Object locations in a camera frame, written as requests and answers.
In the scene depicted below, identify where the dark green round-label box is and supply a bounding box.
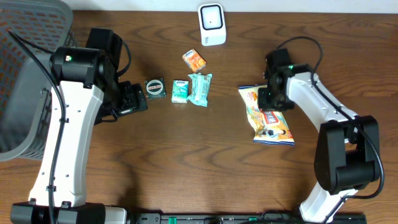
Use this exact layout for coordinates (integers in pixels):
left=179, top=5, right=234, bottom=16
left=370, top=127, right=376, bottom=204
left=145, top=78, right=167, bottom=100

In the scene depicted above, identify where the yellow snack chip bag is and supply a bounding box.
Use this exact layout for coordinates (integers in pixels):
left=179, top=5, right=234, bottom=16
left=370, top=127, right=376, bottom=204
left=238, top=85, right=295, bottom=146

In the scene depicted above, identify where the teal tissue pack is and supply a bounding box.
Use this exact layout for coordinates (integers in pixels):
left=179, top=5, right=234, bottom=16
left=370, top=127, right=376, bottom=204
left=171, top=80, right=189, bottom=103

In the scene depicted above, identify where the mint green wipes pack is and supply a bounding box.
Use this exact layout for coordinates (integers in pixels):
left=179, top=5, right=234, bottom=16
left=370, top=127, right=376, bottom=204
left=187, top=73, right=213, bottom=107

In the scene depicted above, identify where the orange tissue pack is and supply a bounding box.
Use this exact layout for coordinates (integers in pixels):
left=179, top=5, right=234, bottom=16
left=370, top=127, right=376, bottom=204
left=182, top=49, right=206, bottom=73

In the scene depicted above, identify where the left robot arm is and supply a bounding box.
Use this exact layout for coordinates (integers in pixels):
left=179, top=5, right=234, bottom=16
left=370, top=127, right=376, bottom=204
left=10, top=28, right=148, bottom=224

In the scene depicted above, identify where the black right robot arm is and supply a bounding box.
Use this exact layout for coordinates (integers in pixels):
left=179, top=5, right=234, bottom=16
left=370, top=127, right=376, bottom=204
left=257, top=49, right=385, bottom=223

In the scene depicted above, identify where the white barcode scanner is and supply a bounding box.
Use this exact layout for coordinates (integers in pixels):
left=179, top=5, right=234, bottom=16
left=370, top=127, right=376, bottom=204
left=198, top=3, right=226, bottom=47

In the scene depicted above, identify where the grey plastic mesh basket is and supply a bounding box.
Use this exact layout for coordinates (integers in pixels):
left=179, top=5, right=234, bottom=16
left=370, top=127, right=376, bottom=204
left=1, top=0, right=78, bottom=161

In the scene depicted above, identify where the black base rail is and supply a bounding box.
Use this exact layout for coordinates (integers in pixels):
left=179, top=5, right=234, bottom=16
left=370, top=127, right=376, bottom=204
left=127, top=212, right=368, bottom=224

